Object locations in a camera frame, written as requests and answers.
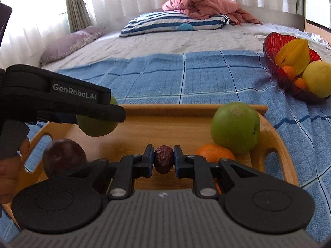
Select blue checked blanket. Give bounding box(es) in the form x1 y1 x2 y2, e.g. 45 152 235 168
0 50 331 241

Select wooden tray with handles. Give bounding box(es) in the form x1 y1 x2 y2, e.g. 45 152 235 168
2 104 299 229

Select red glass bowl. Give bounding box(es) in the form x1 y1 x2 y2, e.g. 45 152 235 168
263 32 331 102

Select grey bed sheet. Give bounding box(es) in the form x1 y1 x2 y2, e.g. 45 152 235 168
39 22 331 65

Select green curtain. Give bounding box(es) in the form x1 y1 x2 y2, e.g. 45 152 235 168
64 0 92 31
295 0 307 29

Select dried red date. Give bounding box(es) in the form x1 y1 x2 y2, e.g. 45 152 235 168
154 145 174 174

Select blue white striped pillow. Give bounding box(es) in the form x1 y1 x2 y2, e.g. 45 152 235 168
120 12 230 37

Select white wardrobe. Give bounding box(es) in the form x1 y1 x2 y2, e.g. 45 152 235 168
305 0 331 29

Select person's left hand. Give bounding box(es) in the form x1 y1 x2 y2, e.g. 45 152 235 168
0 136 31 205

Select small orange mandarin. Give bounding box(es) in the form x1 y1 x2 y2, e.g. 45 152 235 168
281 65 296 81
293 78 307 90

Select white crumpled cloth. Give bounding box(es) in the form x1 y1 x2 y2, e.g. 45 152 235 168
310 33 331 49

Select dark purple round fruit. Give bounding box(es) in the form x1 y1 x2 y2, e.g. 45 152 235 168
43 139 87 179

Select green apple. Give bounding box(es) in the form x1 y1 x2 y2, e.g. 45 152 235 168
210 103 261 154
76 94 120 137

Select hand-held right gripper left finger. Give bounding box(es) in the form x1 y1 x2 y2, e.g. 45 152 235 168
62 145 156 201

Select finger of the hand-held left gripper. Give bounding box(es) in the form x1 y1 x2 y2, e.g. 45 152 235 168
38 104 127 123

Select yellow pear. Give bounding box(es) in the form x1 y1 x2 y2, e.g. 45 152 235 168
302 60 331 99

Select pink quilt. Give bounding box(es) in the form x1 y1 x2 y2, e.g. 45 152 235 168
162 0 265 26

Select medium orange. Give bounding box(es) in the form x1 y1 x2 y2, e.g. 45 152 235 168
195 144 236 164

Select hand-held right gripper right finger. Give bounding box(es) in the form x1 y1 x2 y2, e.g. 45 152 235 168
174 145 262 200

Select yellow starfruit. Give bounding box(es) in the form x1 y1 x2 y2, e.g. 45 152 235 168
275 38 310 76

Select purple pillow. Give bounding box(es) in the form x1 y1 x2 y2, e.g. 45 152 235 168
39 26 106 66

